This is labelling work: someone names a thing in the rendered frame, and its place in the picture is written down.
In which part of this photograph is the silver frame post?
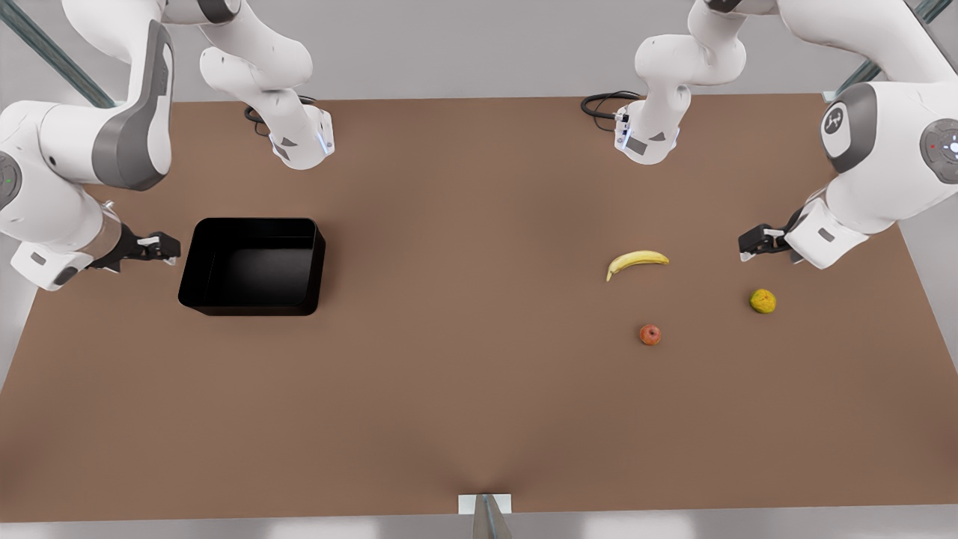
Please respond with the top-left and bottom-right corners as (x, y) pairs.
(0, 0), (117, 109)
(458, 493), (513, 539)
(822, 0), (955, 103)

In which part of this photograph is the black storage box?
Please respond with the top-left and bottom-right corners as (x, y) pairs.
(178, 217), (326, 317)

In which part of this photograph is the yellow banana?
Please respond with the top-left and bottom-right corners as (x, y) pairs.
(605, 250), (671, 283)

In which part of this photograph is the black cable loop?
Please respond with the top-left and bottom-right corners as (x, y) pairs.
(244, 95), (318, 138)
(581, 91), (643, 132)

